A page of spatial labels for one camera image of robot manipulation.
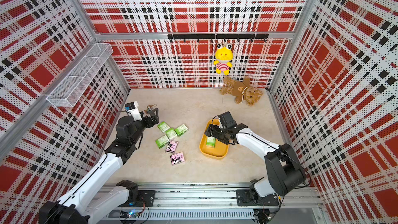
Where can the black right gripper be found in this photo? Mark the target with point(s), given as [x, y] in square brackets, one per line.
[215, 132]

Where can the green tissue pack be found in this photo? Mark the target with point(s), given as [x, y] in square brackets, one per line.
[182, 129]
[163, 127]
[171, 134]
[210, 142]
[162, 141]

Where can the black hook rail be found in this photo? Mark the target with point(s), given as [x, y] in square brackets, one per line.
[185, 37]

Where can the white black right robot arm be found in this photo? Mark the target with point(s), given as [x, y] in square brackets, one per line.
[284, 172]

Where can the brown teddy bear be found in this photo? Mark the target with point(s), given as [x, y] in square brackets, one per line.
[241, 90]

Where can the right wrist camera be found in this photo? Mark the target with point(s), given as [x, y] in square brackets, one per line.
[226, 120]

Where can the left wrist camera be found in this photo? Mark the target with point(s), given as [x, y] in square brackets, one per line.
[133, 110]

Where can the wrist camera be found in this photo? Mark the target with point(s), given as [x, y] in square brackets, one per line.
[133, 110]
[226, 120]

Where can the white wire mesh basket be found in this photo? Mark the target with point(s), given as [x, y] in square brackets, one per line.
[75, 83]

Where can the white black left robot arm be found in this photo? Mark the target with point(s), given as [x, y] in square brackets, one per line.
[77, 205]

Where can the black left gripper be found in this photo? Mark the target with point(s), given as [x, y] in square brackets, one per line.
[154, 118]

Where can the fox figure keychain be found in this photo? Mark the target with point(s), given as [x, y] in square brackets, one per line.
[150, 108]

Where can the pink tissue pack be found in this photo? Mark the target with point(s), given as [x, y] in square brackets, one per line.
[177, 158]
[171, 147]

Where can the pink tissue pack bottom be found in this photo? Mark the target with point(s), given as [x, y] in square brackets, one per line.
[177, 158]

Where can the yellow frog plush toy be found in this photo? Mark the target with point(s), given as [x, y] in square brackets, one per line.
[223, 58]

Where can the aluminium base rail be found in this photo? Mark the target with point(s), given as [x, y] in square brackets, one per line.
[172, 203]

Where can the yellow storage tray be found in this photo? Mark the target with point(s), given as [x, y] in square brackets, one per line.
[219, 151]

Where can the pink tissue pack middle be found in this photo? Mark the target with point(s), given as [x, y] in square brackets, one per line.
[171, 147]

